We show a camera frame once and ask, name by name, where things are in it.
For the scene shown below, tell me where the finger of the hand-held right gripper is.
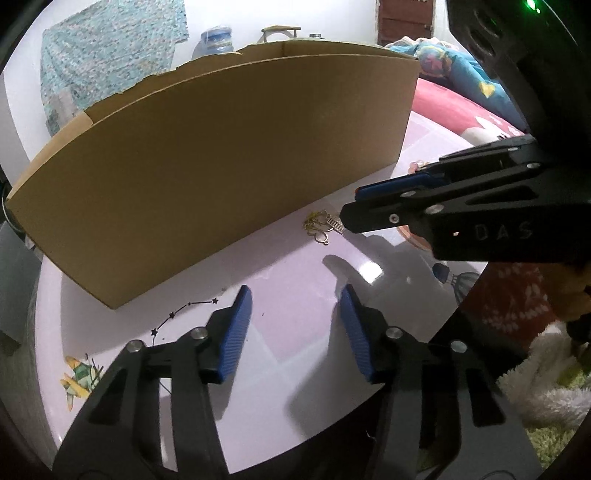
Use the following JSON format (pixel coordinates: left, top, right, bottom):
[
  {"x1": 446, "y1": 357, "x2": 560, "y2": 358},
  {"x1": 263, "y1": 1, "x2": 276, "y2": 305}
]
[
  {"x1": 355, "y1": 134, "x2": 544, "y2": 201},
  {"x1": 339, "y1": 170, "x2": 544, "y2": 234}
]

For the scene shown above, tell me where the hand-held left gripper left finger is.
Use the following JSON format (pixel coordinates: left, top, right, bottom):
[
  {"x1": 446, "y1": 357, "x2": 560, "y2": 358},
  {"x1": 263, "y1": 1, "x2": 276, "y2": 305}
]
[{"x1": 52, "y1": 285, "x2": 254, "y2": 480}]

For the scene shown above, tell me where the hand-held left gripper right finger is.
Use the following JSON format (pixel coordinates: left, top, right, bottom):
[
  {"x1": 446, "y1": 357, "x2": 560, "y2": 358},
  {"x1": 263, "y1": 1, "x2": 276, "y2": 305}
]
[{"x1": 340, "y1": 284, "x2": 544, "y2": 480}]

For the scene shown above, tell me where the gold chain earring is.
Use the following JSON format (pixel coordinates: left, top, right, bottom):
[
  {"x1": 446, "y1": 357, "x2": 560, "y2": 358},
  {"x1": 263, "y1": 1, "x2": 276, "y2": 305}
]
[{"x1": 303, "y1": 210, "x2": 329, "y2": 236}]

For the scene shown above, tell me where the brown cardboard box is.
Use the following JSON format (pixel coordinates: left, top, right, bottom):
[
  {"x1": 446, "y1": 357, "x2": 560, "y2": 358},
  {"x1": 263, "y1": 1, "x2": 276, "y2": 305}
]
[{"x1": 6, "y1": 39, "x2": 422, "y2": 310}]

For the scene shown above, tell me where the person's right forearm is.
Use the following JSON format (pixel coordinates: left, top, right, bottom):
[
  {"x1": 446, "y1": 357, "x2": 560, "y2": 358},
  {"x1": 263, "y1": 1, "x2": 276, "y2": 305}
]
[{"x1": 540, "y1": 263, "x2": 591, "y2": 352}]

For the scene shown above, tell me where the blue printed blanket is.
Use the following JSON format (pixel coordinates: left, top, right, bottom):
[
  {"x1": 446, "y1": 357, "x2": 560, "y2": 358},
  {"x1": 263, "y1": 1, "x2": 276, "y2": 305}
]
[{"x1": 385, "y1": 37, "x2": 529, "y2": 139}]

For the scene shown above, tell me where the pink printed blanket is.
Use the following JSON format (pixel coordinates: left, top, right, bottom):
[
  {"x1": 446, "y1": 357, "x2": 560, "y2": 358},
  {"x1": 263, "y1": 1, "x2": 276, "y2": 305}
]
[{"x1": 409, "y1": 76, "x2": 532, "y2": 148}]

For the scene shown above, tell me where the brown wooden door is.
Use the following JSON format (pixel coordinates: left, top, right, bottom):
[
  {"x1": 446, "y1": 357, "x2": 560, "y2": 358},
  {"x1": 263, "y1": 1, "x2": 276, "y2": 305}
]
[{"x1": 376, "y1": 0, "x2": 437, "y2": 47}]

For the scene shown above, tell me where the wooden chair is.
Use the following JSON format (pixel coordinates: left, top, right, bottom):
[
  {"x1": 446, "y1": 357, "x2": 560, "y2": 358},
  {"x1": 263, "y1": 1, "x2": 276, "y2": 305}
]
[{"x1": 261, "y1": 25, "x2": 302, "y2": 44}]

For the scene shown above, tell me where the white green fuzzy garment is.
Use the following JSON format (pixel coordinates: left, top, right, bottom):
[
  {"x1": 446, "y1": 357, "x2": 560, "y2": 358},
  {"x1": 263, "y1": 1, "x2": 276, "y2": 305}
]
[{"x1": 496, "y1": 320, "x2": 591, "y2": 467}]

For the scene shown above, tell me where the grey board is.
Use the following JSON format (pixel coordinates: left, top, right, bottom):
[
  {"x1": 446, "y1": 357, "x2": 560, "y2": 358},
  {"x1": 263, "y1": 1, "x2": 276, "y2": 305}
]
[{"x1": 0, "y1": 222, "x2": 40, "y2": 356}]

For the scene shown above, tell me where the blue patterned wall cloth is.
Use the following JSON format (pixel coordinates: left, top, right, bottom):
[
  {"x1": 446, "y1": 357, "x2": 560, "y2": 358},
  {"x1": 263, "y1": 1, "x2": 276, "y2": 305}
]
[{"x1": 41, "y1": 0, "x2": 190, "y2": 137}]

